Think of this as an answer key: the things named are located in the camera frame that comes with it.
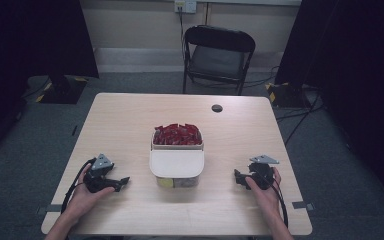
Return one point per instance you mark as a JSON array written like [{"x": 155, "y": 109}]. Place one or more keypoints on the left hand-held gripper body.
[{"x": 97, "y": 181}]

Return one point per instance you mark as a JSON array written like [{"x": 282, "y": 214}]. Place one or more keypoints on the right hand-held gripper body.
[{"x": 262, "y": 175}]

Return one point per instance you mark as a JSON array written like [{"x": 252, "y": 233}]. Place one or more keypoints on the clear plastic storage box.
[{"x": 186, "y": 182}]

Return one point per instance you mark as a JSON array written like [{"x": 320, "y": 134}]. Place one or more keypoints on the beige sliding box lid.
[{"x": 176, "y": 162}]

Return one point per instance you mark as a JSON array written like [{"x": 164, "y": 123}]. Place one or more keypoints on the person's left hand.
[{"x": 80, "y": 200}]

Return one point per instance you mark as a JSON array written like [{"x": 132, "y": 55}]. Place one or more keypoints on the person's right hand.
[{"x": 270, "y": 200}]

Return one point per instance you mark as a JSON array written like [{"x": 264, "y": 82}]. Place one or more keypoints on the yellow capsule cup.
[{"x": 165, "y": 182}]

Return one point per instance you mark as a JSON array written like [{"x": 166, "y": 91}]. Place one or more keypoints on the grey tape strip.
[
  {"x": 302, "y": 205},
  {"x": 51, "y": 208}
]

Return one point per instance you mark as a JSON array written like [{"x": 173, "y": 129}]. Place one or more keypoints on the pile of dark capsules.
[{"x": 186, "y": 182}]

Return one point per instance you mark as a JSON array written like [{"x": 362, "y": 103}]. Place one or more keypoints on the pile of red packets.
[{"x": 177, "y": 135}]

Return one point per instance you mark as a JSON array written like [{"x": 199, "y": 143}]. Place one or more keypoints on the black stand base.
[
  {"x": 63, "y": 90},
  {"x": 285, "y": 95}
]

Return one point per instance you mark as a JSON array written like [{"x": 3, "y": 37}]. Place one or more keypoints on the black folding chair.
[{"x": 218, "y": 56}]

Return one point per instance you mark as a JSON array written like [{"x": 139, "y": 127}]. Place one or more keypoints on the dark curtain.
[
  {"x": 356, "y": 66},
  {"x": 30, "y": 50}
]

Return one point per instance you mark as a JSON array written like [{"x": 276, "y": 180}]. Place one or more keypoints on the white wall socket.
[{"x": 185, "y": 6}]

